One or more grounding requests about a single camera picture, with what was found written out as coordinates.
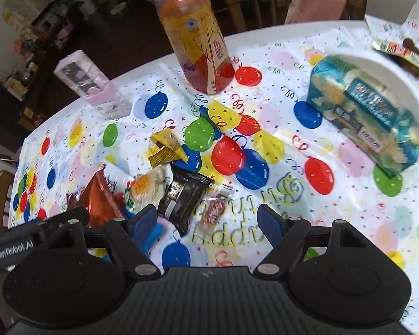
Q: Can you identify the copper foil snack bag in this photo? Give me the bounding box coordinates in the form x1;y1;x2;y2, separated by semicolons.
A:
68;170;125;227

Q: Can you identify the black snack packet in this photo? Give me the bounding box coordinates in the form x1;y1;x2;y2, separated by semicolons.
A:
157;164;214;237

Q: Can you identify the small red candy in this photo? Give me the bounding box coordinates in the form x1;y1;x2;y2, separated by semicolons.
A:
200;192;230;228

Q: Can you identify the yellow triangular snack packet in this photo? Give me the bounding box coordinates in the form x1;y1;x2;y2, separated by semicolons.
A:
147;128;188;169

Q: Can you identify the blue cookie packet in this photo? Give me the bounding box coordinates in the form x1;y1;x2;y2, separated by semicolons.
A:
121;208;163;256

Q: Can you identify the balloon birthday tablecloth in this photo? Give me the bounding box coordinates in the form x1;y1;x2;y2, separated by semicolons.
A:
8;22;419;334

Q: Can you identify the teal tissue pack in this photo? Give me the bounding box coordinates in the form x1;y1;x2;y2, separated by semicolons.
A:
306;54;419;178

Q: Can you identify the clear pink square bottle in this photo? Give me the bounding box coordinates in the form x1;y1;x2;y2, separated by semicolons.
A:
54;50;132;119

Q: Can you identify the orange juice bottle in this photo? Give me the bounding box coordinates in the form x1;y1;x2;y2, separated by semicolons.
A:
154;0;235;95

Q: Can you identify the dark wooden sideboard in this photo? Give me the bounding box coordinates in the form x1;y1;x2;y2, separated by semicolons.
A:
0;2;84;152

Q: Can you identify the wooden chair with pink cloth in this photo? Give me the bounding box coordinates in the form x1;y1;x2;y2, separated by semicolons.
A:
222;0;369;34

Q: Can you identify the snack wrapper at table edge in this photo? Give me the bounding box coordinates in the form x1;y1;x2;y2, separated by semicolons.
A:
365;0;419;74

